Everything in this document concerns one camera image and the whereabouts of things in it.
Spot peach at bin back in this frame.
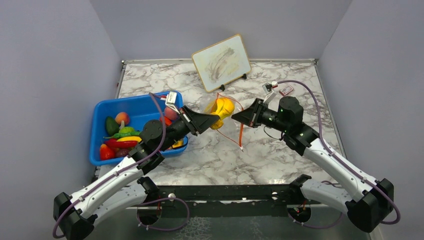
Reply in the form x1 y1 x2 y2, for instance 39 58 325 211
164 106 179 121

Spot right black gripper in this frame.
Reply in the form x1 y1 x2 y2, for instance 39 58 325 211
232 98 290 133

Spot red chili pepper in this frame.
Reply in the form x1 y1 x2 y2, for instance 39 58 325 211
104 138 138 149

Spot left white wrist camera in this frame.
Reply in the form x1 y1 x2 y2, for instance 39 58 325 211
165 91 180 115

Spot whiteboard with yellow frame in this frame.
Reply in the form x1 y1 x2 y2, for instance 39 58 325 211
191 34 252 93

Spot yellow banana bunch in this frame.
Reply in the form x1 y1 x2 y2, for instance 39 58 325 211
203 97 235 130

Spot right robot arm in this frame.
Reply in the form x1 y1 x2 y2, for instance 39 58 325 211
232 96 394 233

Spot peach at bin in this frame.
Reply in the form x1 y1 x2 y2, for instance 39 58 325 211
114 112 131 126
164 106 179 121

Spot clear zip top bag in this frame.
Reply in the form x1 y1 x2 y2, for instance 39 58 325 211
199 92 244 151

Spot yellow bell pepper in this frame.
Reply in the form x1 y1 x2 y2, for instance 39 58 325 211
171 139 184 149

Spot purple grapes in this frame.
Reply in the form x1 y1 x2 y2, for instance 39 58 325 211
115 148 131 158

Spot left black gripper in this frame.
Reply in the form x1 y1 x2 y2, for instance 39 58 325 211
159 105 220 152

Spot blue plastic bin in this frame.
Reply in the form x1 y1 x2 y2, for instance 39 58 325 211
89 92 168 166

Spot peach at bin left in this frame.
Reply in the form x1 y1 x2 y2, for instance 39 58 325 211
114 112 131 126

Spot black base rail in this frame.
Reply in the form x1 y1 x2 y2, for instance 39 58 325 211
90 167 322 220

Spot dark green avocado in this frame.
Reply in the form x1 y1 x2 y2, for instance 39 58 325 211
104 116 120 137

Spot single yellow banana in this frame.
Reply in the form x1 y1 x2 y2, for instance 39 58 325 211
117 136 142 143

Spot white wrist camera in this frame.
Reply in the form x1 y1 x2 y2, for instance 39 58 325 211
262 81 279 105
165 91 180 115

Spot green chili pepper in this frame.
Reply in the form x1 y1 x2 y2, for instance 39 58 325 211
104 126 141 139

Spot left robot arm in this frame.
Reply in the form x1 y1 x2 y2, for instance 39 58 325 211
52 105 220 240

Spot small red card box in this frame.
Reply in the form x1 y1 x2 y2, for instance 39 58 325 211
279 85 295 97

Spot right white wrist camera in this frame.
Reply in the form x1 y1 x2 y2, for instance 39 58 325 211
262 81 279 105

